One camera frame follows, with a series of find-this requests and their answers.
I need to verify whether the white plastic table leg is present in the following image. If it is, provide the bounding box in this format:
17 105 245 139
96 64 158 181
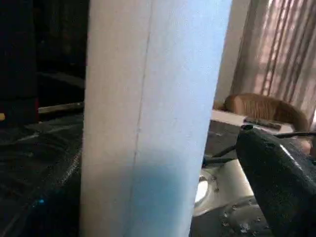
79 0 234 237

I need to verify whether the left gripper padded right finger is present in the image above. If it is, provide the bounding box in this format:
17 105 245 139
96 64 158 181
235 124 316 237

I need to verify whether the white board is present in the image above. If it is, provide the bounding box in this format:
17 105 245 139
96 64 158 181
210 110 292 135

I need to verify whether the brown chair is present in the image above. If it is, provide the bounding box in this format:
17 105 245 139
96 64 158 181
225 93 311 133

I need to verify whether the black plastic mat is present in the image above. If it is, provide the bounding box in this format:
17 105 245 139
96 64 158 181
0 111 84 237

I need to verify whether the sheer striped window curtain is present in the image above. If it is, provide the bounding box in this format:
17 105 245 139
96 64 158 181
232 0 316 124

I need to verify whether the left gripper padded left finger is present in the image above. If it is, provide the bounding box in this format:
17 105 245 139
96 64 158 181
15 163 82 237

